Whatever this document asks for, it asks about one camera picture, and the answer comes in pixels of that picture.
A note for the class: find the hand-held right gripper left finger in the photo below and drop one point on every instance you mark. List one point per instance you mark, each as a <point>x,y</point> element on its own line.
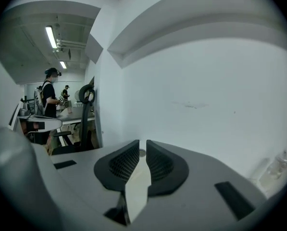
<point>119,162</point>

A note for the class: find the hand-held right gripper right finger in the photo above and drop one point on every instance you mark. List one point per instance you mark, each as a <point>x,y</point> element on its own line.
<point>162,165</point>

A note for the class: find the black mesh office chair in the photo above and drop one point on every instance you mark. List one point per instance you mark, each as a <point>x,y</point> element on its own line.
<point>85,129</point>

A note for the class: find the long ceiling light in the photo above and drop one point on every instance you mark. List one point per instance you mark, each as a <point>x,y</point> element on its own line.
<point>51,37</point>
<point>63,65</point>

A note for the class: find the clear plastic bottle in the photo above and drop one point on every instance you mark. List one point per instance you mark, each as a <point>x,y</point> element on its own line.
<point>275,167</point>

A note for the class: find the white monitor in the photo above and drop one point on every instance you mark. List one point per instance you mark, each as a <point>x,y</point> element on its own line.
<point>15,115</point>

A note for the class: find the white ceiling pipes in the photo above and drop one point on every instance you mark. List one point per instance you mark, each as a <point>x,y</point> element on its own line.
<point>71,44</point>

